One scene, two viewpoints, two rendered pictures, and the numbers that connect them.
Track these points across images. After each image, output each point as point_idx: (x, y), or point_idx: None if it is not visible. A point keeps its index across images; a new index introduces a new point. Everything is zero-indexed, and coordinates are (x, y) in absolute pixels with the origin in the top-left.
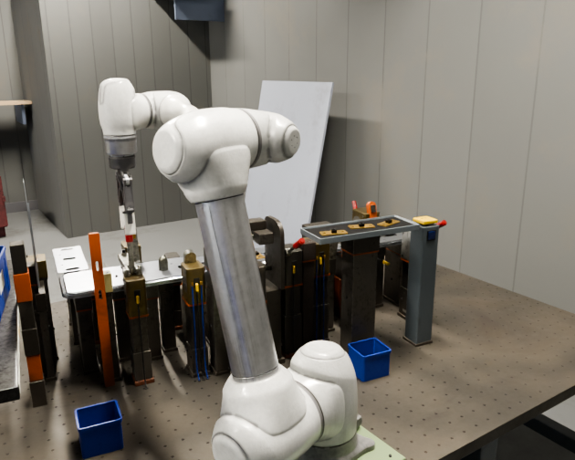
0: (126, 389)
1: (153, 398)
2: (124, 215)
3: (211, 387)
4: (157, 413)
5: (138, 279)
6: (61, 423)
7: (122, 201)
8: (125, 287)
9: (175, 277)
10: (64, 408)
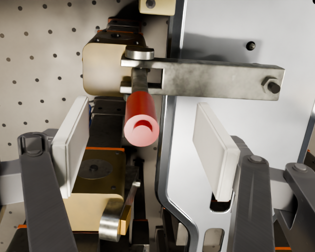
0: (108, 3)
1: (65, 33)
2: (55, 136)
3: (61, 110)
4: (24, 26)
5: (86, 76)
6: None
7: (236, 190)
8: (108, 39)
9: (159, 163)
10: None
